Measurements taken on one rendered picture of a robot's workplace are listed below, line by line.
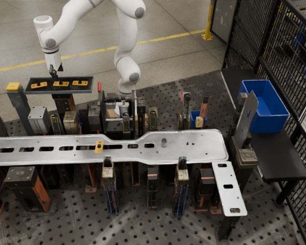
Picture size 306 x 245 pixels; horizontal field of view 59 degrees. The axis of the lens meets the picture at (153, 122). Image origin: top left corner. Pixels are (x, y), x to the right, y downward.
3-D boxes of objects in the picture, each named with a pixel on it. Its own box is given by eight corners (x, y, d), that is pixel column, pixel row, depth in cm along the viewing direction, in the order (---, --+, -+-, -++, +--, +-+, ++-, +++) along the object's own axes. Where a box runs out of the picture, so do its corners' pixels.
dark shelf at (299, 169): (262, 182, 129) (264, 178, 127) (219, 72, 193) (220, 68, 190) (308, 180, 130) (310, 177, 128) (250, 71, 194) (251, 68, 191)
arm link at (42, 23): (59, 46, 135) (56, 38, 141) (53, 20, 126) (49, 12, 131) (42, 50, 132) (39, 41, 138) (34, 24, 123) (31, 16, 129)
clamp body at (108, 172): (105, 216, 148) (96, 180, 123) (106, 196, 156) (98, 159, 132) (122, 215, 148) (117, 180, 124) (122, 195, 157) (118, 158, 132)
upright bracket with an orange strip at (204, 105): (192, 156, 177) (203, 96, 142) (192, 154, 178) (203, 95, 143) (196, 156, 177) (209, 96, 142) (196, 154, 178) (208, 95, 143)
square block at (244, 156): (227, 200, 155) (242, 161, 130) (223, 187, 161) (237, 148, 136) (240, 199, 156) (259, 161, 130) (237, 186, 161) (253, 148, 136)
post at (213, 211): (210, 214, 149) (220, 186, 129) (206, 196, 157) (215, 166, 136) (222, 214, 149) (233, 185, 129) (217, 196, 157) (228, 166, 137)
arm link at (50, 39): (102, 15, 127) (51, 55, 129) (92, 3, 137) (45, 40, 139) (91, -1, 120) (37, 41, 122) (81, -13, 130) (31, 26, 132)
